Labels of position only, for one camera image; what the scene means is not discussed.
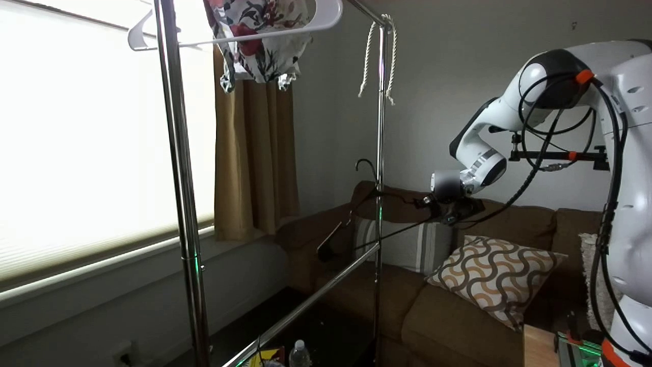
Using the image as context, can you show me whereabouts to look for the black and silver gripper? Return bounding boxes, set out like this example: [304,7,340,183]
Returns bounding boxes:
[414,168,487,222]

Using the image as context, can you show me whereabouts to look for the black clothes hanger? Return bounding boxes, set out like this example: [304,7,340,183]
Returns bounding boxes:
[315,157,451,260]

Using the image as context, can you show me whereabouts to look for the white plastic hanger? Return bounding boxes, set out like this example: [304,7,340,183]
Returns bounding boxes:
[127,0,345,52]

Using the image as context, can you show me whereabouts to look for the grey striped pillow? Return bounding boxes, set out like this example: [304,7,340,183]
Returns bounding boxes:
[352,216,456,277]

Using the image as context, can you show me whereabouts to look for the wavy patterned pillow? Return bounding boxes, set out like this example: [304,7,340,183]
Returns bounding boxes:
[426,232,569,332]

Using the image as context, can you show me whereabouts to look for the brown sofa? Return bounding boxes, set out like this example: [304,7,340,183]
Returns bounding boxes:
[274,179,635,367]

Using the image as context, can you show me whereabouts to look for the brown curtain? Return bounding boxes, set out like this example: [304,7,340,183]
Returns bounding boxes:
[213,49,301,242]

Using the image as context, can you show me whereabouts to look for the cream shaggy throw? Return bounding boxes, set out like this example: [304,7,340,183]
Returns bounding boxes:
[576,232,618,335]

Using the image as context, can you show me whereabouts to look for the wooden side table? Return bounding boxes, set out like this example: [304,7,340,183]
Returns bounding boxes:
[521,322,562,367]

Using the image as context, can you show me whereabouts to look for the clear plastic bottle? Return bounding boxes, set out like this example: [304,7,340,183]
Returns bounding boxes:
[287,336,315,367]

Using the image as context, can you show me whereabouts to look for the green block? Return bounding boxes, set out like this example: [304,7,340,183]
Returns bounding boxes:
[555,330,608,367]

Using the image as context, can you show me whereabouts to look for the yellow packet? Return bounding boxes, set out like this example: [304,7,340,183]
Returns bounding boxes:
[253,345,287,367]

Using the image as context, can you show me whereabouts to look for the floral print garment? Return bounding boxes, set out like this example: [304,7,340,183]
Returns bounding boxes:
[202,0,318,94]

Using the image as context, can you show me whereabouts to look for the chrome garment rack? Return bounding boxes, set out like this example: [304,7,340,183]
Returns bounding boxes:
[151,0,399,367]

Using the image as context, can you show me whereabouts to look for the white window sill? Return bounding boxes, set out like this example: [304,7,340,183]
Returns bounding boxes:
[0,225,221,308]

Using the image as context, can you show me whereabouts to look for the white window blind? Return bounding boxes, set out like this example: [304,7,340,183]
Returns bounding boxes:
[0,0,221,282]

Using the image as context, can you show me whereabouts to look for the white string loop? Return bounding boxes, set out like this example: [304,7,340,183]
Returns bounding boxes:
[356,11,399,107]

